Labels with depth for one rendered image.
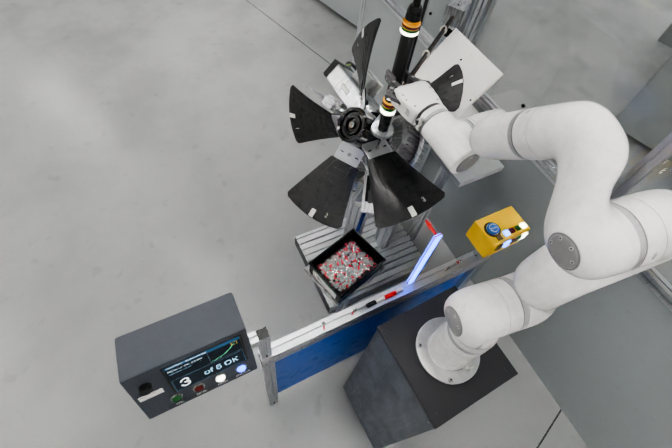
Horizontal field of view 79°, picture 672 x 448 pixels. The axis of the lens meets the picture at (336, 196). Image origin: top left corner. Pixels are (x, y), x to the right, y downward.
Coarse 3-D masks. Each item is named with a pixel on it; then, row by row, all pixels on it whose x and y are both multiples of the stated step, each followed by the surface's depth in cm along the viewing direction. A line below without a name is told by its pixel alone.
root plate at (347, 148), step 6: (342, 144) 138; (348, 144) 138; (336, 150) 138; (342, 150) 138; (348, 150) 138; (354, 150) 139; (360, 150) 139; (336, 156) 139; (342, 156) 139; (354, 156) 139; (360, 156) 139; (348, 162) 140; (354, 162) 140
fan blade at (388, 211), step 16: (368, 160) 129; (384, 160) 129; (400, 160) 130; (384, 176) 126; (400, 176) 126; (416, 176) 127; (384, 192) 124; (400, 192) 124; (416, 192) 124; (432, 192) 123; (384, 208) 123; (400, 208) 122; (416, 208) 121; (384, 224) 122
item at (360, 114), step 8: (344, 112) 134; (352, 112) 133; (360, 112) 130; (368, 112) 132; (376, 112) 140; (344, 120) 135; (352, 120) 133; (360, 120) 130; (368, 120) 129; (344, 128) 133; (352, 128) 132; (360, 128) 130; (368, 128) 129; (344, 136) 133; (352, 136) 132; (360, 136) 129; (368, 136) 131; (352, 144) 133; (360, 144) 133
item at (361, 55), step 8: (368, 24) 137; (376, 24) 131; (360, 32) 142; (368, 32) 136; (376, 32) 130; (360, 40) 142; (368, 40) 134; (352, 48) 150; (360, 48) 141; (368, 48) 133; (360, 56) 140; (368, 56) 132; (360, 64) 140; (368, 64) 132; (360, 72) 139; (360, 80) 139; (360, 88) 140; (360, 96) 141
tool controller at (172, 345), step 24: (192, 312) 92; (216, 312) 92; (120, 336) 88; (144, 336) 88; (168, 336) 88; (192, 336) 88; (216, 336) 87; (240, 336) 90; (120, 360) 84; (144, 360) 84; (168, 360) 84; (192, 360) 87; (216, 360) 91; (240, 360) 95; (120, 384) 81; (144, 384) 84; (168, 384) 88; (216, 384) 97; (144, 408) 89; (168, 408) 94
